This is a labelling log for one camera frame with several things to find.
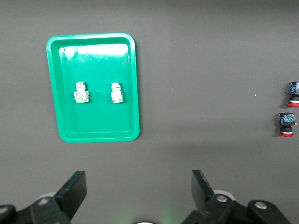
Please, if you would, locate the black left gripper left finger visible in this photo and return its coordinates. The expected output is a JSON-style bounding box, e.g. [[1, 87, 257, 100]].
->
[[29, 170, 87, 224]]

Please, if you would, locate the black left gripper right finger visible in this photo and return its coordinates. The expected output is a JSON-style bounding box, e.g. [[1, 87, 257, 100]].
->
[[181, 169, 235, 224]]

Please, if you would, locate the green push button square block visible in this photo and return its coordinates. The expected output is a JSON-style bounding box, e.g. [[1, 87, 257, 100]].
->
[[73, 81, 90, 104]]

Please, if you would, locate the green push button round head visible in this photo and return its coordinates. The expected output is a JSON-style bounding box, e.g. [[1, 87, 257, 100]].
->
[[110, 82, 124, 104]]

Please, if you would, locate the green plastic tray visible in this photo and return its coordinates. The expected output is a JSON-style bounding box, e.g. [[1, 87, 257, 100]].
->
[[46, 32, 140, 143]]

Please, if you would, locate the red push button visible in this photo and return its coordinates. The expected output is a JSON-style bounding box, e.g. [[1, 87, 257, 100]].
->
[[278, 112, 298, 137], [286, 81, 299, 108]]

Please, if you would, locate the dark grey table mat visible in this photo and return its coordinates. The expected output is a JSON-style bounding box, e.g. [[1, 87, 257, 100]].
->
[[0, 0, 299, 224]]

